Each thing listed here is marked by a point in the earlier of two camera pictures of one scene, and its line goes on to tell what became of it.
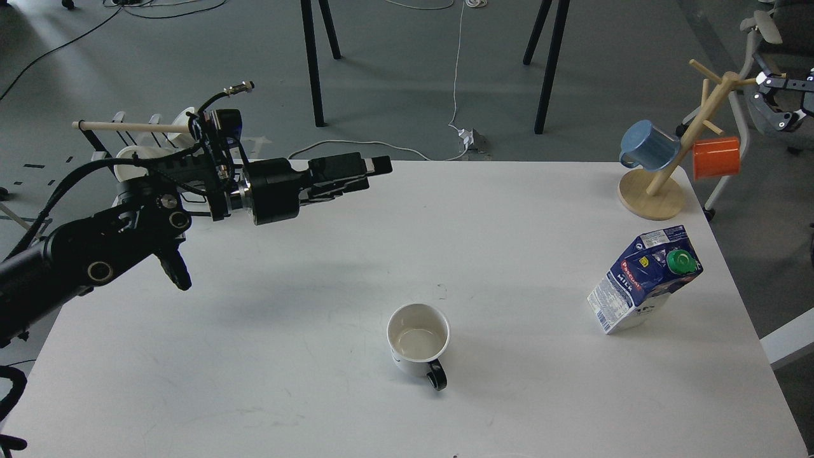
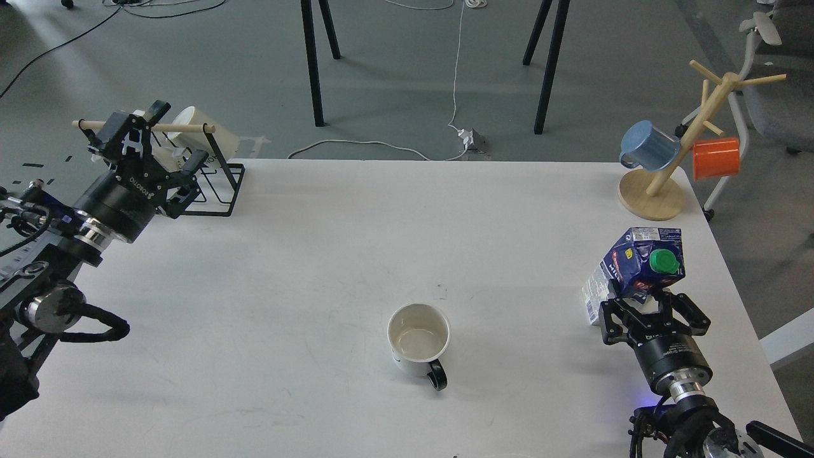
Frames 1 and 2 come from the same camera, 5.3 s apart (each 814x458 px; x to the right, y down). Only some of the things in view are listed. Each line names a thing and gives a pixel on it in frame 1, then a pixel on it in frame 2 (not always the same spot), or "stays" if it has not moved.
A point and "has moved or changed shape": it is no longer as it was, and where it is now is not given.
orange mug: [715, 157] stays
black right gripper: [781, 121] -> [673, 361]
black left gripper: [275, 184] -> [126, 200]
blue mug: [643, 144] stays
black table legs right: [561, 21] stays
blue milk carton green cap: [638, 286] has moved or changed shape
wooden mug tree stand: [656, 194] stays
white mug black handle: [418, 334] stays
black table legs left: [311, 52] stays
